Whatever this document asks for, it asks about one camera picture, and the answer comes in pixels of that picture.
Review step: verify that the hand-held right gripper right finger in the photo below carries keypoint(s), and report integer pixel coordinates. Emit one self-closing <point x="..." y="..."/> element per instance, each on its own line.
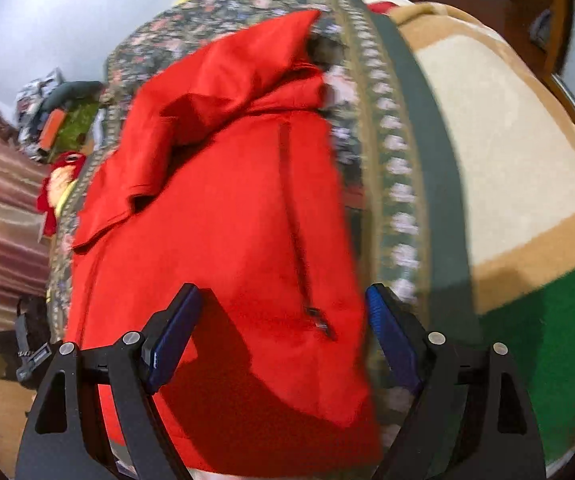
<point x="392" y="335"/>

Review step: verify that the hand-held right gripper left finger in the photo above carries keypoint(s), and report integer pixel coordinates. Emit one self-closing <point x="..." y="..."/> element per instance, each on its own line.
<point x="177" y="332"/>

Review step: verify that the red zip jacket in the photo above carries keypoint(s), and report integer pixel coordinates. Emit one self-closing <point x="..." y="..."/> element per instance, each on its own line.
<point x="227" y="210"/>

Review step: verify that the red plush toy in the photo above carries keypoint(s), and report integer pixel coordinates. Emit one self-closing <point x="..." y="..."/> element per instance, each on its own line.
<point x="64" y="170"/>

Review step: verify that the dark floral blanket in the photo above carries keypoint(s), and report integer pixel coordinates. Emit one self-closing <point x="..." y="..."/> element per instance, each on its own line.
<point x="392" y="160"/>

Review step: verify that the orange box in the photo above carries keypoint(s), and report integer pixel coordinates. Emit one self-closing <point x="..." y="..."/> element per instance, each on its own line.
<point x="53" y="130"/>

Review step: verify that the green patterned bag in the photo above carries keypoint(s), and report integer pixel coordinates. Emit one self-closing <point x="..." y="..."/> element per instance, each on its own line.
<point x="79" y="122"/>

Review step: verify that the tan and green blanket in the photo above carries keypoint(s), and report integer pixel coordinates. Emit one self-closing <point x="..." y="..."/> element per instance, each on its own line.
<point x="492" y="135"/>

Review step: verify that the pile of clutter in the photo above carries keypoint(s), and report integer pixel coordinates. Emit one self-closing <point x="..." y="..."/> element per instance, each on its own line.
<point x="42" y="95"/>

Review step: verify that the wooden door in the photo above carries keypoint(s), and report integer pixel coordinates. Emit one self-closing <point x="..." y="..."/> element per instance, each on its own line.
<point x="560" y="10"/>

